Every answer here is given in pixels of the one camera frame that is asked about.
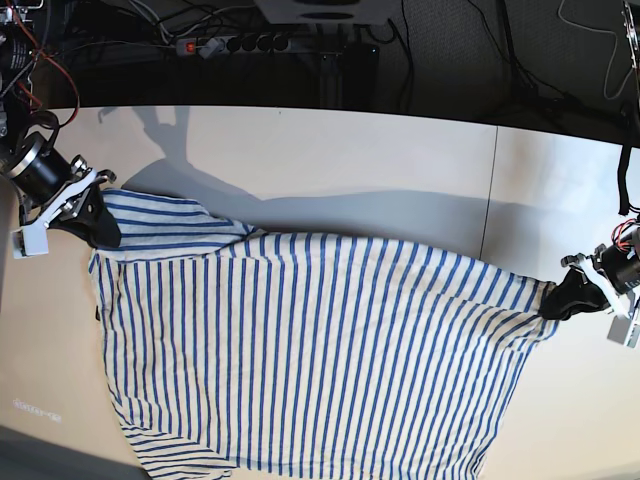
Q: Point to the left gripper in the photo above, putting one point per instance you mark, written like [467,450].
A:
[606,279]

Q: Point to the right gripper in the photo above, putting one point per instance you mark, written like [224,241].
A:
[47,180]

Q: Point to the blue white striped T-shirt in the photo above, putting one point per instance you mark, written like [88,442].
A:
[309,355]

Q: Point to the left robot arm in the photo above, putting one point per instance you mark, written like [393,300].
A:
[628,230]

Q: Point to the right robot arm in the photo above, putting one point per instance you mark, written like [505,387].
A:
[28,130]

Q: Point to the white power strip with plugs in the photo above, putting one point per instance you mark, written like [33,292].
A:
[224,45]

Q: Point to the grey box under table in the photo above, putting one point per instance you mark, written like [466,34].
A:
[364,12]

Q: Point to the black power adapter box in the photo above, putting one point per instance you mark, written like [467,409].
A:
[360,68]

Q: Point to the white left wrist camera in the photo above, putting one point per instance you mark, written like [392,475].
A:
[624,331]

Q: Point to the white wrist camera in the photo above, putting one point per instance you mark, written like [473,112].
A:
[624,331]
[29,241]

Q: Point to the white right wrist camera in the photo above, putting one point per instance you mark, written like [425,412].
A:
[29,241]

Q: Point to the aluminium table leg post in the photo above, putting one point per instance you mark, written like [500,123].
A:
[330,82]

